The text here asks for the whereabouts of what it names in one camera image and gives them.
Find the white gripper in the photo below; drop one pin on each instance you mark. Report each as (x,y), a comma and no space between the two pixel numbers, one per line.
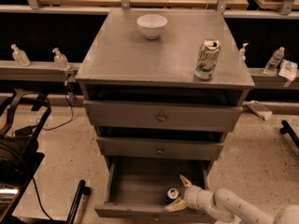
(193,195)

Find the blue pepsi can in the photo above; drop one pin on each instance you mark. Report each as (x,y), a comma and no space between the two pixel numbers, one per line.
(171,195)

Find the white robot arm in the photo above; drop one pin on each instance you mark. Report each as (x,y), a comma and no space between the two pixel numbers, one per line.
(224,205)

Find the bottom grey open drawer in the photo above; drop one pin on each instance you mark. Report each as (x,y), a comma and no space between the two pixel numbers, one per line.
(137,188)

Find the grey wooden drawer cabinet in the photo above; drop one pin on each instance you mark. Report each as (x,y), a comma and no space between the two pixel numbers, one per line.
(123,65)

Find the middle grey drawer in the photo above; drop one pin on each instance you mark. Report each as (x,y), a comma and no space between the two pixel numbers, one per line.
(158,148)

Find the top grey drawer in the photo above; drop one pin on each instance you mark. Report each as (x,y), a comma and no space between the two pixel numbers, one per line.
(208,118)

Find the green white 7up can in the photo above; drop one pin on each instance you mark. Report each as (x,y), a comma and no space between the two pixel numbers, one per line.
(207,59)

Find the black chair base leg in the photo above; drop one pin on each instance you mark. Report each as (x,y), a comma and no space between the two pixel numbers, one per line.
(82,190)

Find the white box on floor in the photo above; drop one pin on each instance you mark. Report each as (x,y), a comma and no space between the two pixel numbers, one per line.
(259,110)

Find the black caster leg right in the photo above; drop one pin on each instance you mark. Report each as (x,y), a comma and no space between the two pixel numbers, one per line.
(286,128)

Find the small pump bottle right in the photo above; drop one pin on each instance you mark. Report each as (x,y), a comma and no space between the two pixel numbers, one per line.
(243,50)

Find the clear plastic water bottle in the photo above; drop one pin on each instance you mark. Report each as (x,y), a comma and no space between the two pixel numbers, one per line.
(274,61)

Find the white wipes packet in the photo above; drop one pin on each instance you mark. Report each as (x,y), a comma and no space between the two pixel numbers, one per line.
(288,70)

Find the black office chair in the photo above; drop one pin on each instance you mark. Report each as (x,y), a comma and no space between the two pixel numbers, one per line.
(19,158)

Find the white ceramic bowl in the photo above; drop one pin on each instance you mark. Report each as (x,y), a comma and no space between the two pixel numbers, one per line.
(151,25)

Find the clear pump bottle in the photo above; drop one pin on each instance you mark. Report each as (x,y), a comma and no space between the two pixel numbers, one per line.
(60,60)
(20,56)

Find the clear pump bottle far left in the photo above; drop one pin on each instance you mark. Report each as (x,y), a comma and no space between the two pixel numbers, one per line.
(20,56)

